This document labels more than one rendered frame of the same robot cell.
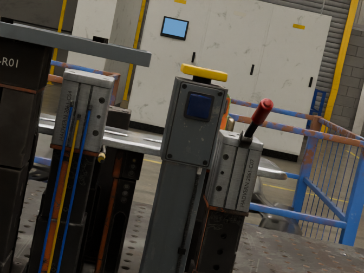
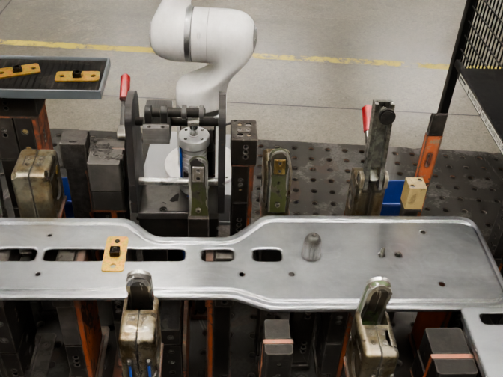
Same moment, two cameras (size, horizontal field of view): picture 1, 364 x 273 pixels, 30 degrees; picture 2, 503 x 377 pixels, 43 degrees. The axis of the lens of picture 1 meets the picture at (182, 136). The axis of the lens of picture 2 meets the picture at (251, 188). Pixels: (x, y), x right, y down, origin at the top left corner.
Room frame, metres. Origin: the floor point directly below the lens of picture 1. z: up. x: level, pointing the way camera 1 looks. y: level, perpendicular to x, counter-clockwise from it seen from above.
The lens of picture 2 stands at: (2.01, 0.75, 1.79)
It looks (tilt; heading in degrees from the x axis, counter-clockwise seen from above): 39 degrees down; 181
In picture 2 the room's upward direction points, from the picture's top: 3 degrees clockwise
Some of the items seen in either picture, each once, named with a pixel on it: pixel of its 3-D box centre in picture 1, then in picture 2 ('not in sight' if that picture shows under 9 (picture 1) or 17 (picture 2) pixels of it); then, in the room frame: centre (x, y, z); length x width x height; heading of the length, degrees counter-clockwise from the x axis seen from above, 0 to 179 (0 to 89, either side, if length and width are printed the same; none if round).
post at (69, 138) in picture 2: not in sight; (86, 215); (1.02, 0.39, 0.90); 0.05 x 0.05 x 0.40; 5
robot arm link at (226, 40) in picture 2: not in sight; (215, 60); (0.70, 0.63, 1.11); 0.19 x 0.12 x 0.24; 90
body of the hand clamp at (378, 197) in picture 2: not in sight; (355, 241); (1.02, 0.96, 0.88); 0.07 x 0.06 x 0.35; 5
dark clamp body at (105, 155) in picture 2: not in sight; (116, 225); (1.03, 0.46, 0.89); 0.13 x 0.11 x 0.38; 5
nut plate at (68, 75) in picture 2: not in sight; (77, 74); (0.91, 0.38, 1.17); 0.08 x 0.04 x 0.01; 98
